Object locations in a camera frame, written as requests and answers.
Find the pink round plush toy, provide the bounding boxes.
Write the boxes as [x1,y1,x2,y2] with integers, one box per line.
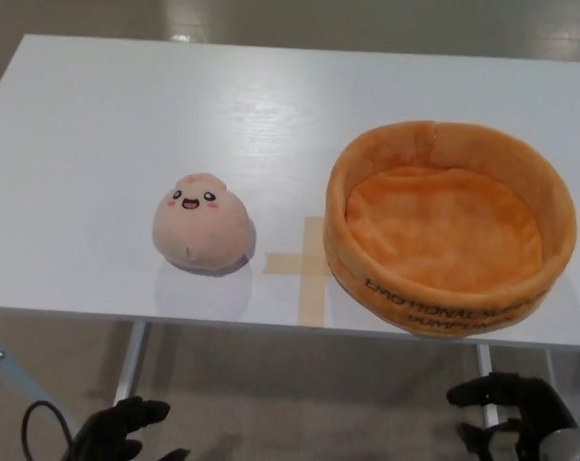
[151,173,256,276]

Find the orange plush round plate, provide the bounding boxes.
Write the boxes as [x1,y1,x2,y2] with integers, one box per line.
[322,120,579,341]

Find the beige horizontal tape strip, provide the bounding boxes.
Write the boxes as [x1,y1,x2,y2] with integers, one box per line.
[263,251,335,278]

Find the white table leg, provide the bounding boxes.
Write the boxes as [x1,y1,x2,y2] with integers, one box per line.
[476,343,494,420]
[114,321,150,410]

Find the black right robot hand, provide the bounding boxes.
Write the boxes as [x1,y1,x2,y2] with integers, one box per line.
[446,372,579,461]

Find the light blue metal bar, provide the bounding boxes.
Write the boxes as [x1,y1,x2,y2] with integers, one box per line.
[0,328,47,415]

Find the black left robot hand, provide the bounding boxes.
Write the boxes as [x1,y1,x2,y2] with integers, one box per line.
[73,396,188,461]

